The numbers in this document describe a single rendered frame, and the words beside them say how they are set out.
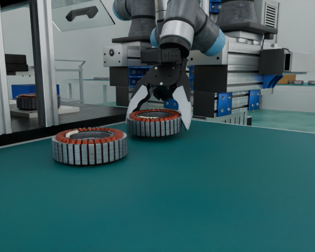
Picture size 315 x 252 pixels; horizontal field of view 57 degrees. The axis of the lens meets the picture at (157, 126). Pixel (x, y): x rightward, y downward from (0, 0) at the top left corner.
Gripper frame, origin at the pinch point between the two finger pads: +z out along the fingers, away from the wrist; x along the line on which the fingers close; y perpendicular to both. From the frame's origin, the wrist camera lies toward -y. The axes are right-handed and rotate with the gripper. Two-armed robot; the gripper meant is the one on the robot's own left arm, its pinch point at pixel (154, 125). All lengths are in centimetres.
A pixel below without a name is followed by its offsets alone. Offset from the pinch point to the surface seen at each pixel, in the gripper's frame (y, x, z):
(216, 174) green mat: -14.0, -16.4, 10.5
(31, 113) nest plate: -1.8, 31.5, 0.0
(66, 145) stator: -20.1, 3.2, 10.4
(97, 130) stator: -12.6, 4.2, 5.7
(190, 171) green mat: -14.2, -12.9, 10.6
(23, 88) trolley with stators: 178, 255, -90
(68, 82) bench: 276, 284, -150
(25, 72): -4.1, 35.4, -9.7
